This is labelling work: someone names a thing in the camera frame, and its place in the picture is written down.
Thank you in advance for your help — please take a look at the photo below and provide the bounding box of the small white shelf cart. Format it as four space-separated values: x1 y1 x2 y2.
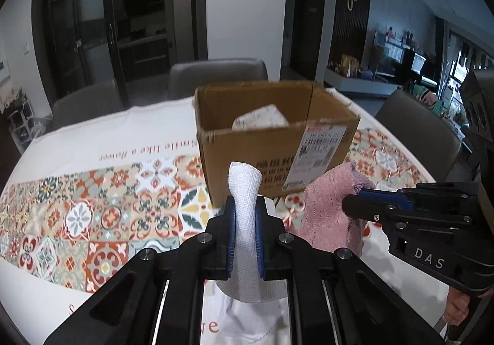
2 88 50 153

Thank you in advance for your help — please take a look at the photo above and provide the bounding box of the grey dining chair right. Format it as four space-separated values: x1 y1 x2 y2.
376 89 461 182

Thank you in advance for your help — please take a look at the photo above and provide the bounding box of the grey floral lifestyle pouch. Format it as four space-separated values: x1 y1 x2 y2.
232 104 290 131

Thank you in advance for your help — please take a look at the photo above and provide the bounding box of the person's right hand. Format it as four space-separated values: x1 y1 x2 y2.
443 286 471 326

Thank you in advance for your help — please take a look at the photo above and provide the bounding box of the grey dining chair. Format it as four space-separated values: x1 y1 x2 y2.
167 58 268 101
48 81 124 132
376 89 461 182

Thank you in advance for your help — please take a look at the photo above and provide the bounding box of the grey dining chair left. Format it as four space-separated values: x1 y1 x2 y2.
48 81 124 132

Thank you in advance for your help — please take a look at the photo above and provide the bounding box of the white cloth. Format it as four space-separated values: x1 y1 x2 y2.
213 161 289 345

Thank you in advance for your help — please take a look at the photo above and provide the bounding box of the white sideboard with items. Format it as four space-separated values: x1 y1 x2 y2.
324 29 438 98

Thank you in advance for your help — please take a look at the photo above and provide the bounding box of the mauve pink towel cloth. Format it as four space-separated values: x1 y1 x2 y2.
298 162 374 256

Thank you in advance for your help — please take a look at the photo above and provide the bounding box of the dark glass sliding door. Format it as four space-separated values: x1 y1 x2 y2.
32 0 208 105

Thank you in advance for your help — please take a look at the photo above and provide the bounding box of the brown cardboard box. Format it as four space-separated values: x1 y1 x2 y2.
193 82 360 207

